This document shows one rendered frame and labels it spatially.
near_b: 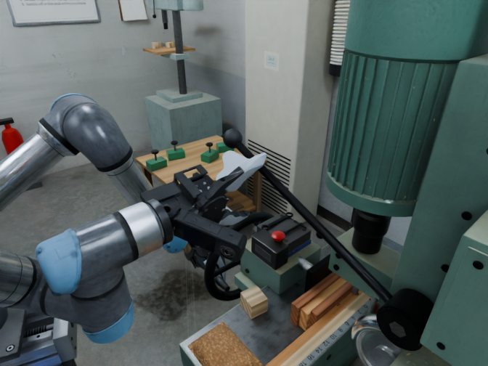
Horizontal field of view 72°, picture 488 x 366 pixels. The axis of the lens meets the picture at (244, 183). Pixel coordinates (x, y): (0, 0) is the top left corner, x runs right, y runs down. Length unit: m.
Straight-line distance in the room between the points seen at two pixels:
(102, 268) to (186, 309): 1.49
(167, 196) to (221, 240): 0.12
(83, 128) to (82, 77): 2.58
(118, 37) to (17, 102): 1.00
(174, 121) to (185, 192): 2.17
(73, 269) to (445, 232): 0.47
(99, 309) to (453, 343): 0.43
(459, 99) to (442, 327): 0.24
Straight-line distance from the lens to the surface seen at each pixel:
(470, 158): 0.46
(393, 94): 0.46
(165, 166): 2.15
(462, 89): 0.44
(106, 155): 0.84
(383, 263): 0.65
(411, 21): 0.45
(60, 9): 3.32
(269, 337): 0.72
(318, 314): 0.69
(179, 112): 2.71
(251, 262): 0.81
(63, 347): 1.00
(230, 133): 0.59
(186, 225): 0.51
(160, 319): 1.94
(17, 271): 0.57
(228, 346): 0.67
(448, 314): 0.40
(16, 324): 0.99
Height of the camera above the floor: 1.48
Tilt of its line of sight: 30 degrees down
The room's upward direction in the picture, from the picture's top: straight up
